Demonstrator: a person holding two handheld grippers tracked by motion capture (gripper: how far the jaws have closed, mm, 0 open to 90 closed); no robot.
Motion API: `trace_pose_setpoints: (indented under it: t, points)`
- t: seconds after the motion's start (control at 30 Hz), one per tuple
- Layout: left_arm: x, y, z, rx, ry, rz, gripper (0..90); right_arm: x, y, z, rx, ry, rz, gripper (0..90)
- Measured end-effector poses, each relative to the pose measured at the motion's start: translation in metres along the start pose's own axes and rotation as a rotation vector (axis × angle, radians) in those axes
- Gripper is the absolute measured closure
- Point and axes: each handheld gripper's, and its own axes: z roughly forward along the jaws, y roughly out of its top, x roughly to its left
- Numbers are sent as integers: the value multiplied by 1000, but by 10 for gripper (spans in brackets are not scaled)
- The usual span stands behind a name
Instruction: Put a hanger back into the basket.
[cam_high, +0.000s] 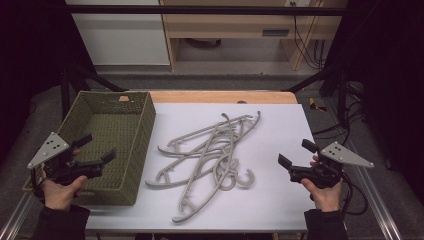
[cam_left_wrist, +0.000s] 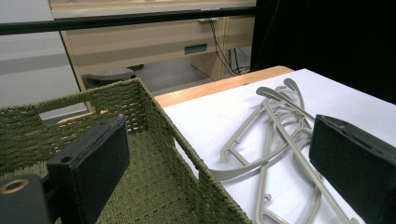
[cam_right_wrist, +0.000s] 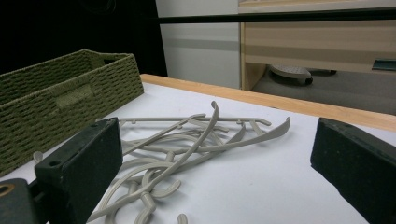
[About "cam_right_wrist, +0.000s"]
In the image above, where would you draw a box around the white cabinet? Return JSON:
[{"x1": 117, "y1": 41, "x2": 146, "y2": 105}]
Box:
[{"x1": 154, "y1": 0, "x2": 243, "y2": 90}]

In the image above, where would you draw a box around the green woven basket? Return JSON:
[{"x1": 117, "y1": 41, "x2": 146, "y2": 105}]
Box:
[{"x1": 0, "y1": 49, "x2": 145, "y2": 177}]

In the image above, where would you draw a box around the light wooden desk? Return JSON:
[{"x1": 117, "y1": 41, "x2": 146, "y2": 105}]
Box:
[{"x1": 237, "y1": 0, "x2": 396, "y2": 91}]

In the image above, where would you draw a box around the black curtain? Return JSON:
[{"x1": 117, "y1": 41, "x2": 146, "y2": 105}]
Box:
[{"x1": 0, "y1": 0, "x2": 168, "y2": 77}]

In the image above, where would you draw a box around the round grey floor device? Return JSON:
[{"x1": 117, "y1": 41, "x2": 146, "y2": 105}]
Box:
[{"x1": 268, "y1": 63, "x2": 314, "y2": 86}]

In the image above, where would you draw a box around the grey plastic hanger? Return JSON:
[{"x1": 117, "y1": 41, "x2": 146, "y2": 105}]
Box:
[
  {"x1": 87, "y1": 100, "x2": 220, "y2": 224},
  {"x1": 121, "y1": 116, "x2": 292, "y2": 200},
  {"x1": 95, "y1": 113, "x2": 274, "y2": 157}
]

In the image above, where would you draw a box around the black horizontal bar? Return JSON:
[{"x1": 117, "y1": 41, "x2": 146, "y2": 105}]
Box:
[{"x1": 157, "y1": 7, "x2": 396, "y2": 25}]

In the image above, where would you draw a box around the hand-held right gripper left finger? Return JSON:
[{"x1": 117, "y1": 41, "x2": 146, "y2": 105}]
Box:
[{"x1": 34, "y1": 117, "x2": 123, "y2": 224}]

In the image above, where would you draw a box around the dark drawer handle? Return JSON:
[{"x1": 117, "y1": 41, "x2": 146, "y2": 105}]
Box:
[{"x1": 371, "y1": 58, "x2": 396, "y2": 72}]

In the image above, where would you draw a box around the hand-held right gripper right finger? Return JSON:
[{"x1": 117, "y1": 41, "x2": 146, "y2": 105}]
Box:
[{"x1": 310, "y1": 117, "x2": 396, "y2": 224}]

